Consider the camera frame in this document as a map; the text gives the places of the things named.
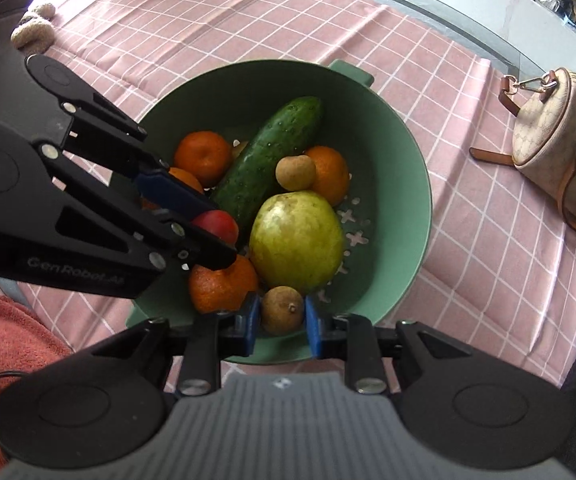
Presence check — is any large orange tangerine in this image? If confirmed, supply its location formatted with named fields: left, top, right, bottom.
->
left=188, top=255, right=259, bottom=314

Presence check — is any yellow green guava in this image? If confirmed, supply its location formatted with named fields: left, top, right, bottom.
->
left=249, top=191, right=345, bottom=295

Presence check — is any red cherry tomato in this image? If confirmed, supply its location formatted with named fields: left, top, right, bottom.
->
left=191, top=210, right=239, bottom=245

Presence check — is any brown longan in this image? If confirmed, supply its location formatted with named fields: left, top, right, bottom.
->
left=261, top=286, right=304, bottom=336
left=233, top=141, right=249, bottom=159
left=275, top=155, right=316, bottom=192

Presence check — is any small orange tangerine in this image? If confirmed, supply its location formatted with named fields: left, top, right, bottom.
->
left=173, top=130, right=233, bottom=188

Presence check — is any beige monogram handbag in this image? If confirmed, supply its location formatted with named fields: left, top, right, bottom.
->
left=469, top=67, right=576, bottom=231

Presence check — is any beige fluffy slipper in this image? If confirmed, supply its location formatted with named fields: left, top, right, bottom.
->
left=11, top=2, right=56, bottom=56

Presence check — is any pink checkered tablecloth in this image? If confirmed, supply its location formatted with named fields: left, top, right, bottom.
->
left=16, top=0, right=576, bottom=391

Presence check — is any green cucumber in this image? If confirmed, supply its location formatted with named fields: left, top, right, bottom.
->
left=212, top=96, right=323, bottom=226

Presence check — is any brown longan front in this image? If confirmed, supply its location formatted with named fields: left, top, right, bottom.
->
left=261, top=286, right=304, bottom=336

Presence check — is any green colander bowl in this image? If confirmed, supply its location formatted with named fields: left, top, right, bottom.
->
left=140, top=60, right=432, bottom=323

